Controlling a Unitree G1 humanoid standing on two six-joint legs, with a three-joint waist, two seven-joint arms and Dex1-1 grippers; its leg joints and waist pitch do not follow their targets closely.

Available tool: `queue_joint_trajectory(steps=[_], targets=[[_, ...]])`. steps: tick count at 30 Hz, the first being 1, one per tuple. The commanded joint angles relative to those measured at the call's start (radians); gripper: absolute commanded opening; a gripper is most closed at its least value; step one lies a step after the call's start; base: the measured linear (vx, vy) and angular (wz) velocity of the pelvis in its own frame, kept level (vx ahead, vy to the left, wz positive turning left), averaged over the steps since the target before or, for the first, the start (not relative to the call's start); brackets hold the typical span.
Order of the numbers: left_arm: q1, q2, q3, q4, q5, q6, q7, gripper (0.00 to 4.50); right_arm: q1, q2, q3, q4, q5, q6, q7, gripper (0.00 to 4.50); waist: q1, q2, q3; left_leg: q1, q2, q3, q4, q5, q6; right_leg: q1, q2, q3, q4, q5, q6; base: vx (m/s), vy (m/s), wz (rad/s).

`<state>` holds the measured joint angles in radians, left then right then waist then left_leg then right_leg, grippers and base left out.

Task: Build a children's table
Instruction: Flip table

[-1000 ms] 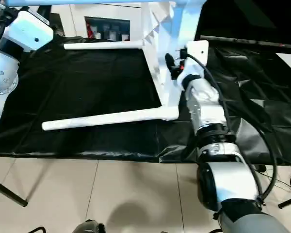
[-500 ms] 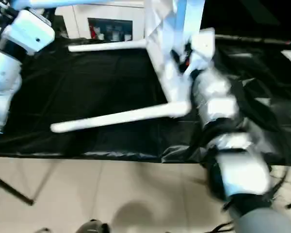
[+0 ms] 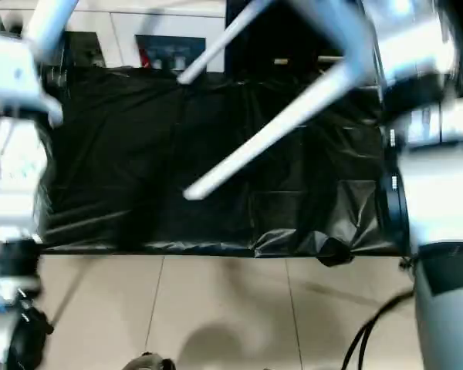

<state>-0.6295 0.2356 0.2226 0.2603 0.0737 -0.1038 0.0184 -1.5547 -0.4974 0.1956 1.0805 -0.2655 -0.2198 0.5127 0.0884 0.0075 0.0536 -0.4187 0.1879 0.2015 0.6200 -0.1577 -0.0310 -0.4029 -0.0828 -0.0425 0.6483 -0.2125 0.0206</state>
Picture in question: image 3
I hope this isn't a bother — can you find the black work mat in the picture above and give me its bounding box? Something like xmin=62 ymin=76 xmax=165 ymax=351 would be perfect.
xmin=34 ymin=65 xmax=412 ymax=267

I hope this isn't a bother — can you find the dark robot lower body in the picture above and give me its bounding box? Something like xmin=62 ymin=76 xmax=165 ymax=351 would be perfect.
xmin=121 ymin=351 xmax=177 ymax=370

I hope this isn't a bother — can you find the white glass-door cabinet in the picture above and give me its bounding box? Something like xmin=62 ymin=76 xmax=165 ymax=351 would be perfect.
xmin=0 ymin=0 xmax=229 ymax=74

